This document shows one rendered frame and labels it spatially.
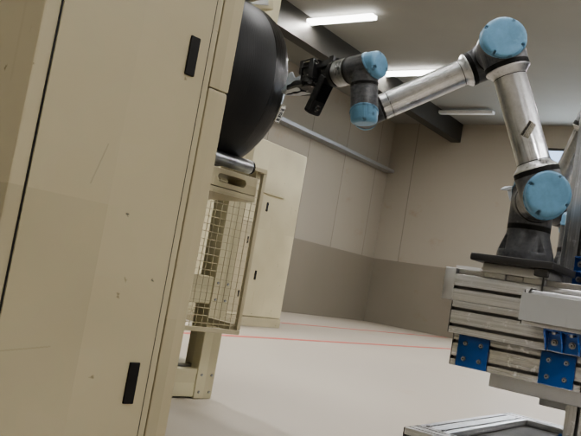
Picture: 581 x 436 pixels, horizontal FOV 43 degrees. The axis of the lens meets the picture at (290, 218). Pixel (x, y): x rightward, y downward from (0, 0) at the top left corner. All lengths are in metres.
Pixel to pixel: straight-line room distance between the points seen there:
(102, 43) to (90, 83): 0.07
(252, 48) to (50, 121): 1.11
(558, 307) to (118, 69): 1.17
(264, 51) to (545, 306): 1.10
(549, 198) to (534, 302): 0.26
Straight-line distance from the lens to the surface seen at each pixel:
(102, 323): 1.33
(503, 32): 2.03
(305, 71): 2.15
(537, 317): 1.91
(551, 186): 1.95
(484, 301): 2.08
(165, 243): 1.38
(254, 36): 2.29
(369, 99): 1.99
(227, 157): 2.32
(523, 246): 2.06
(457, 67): 2.15
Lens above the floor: 0.56
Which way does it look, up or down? 5 degrees up
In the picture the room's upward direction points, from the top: 10 degrees clockwise
